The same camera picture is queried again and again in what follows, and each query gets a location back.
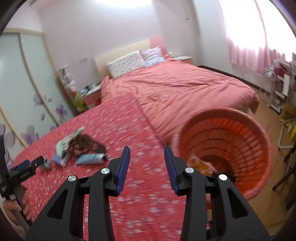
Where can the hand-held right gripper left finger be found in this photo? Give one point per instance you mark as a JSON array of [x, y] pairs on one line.
[[122, 169]]

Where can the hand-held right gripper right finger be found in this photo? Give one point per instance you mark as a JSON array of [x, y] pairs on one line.
[[172, 169]]

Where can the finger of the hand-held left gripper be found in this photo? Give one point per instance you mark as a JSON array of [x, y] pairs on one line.
[[34, 165], [22, 165]]

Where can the grey scrap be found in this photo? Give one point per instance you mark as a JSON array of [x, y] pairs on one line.
[[47, 163]]

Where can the small blue white packet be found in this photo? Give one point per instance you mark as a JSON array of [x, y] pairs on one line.
[[60, 160]]

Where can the light blue tube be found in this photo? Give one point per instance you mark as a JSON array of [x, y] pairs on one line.
[[90, 158]]

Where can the white tissue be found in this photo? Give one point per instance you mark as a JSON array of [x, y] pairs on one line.
[[211, 168]]

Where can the orange plastic basket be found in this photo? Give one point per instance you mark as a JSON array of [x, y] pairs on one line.
[[254, 143]]

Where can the person's left forearm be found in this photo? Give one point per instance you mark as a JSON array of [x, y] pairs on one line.
[[19, 221]]

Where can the person's left hand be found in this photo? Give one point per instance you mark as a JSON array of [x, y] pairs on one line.
[[25, 204]]

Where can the red floral tablecloth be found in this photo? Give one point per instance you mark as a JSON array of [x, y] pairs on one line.
[[138, 208]]

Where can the pink nightstand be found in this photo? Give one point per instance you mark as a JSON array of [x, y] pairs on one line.
[[91, 99]]

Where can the yellow green plush toy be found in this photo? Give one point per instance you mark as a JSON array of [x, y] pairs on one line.
[[79, 102]]

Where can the bed with pink duvet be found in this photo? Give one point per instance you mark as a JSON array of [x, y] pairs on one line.
[[185, 88]]

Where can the flower print sliding wardrobe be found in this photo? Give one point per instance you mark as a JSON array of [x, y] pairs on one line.
[[23, 81]]

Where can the hanging plush toys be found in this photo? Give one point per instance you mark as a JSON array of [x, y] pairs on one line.
[[68, 80]]

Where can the white floral pillow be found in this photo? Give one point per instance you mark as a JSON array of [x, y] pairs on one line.
[[126, 63]]

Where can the wooden nightstand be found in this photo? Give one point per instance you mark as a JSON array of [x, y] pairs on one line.
[[183, 59]]

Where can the beige bed headboard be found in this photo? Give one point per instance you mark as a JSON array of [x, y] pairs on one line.
[[115, 54]]

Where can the pink striped pillow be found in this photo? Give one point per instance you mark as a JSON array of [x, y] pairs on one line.
[[152, 55]]

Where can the white storage trolley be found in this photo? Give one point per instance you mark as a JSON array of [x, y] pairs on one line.
[[279, 97]]

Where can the pink curtain panel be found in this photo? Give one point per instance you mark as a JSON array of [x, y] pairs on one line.
[[245, 51], [279, 53]]

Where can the white metal tube frame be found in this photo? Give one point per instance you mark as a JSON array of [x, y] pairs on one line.
[[281, 136]]

